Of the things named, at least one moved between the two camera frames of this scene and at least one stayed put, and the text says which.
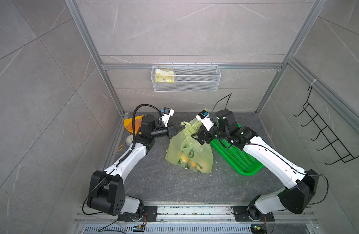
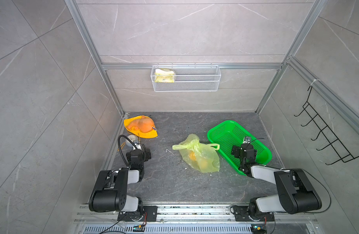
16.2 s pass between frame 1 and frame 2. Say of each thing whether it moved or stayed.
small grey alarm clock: stayed
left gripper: moved
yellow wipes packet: stayed
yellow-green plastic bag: moved
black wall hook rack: stayed
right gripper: moved
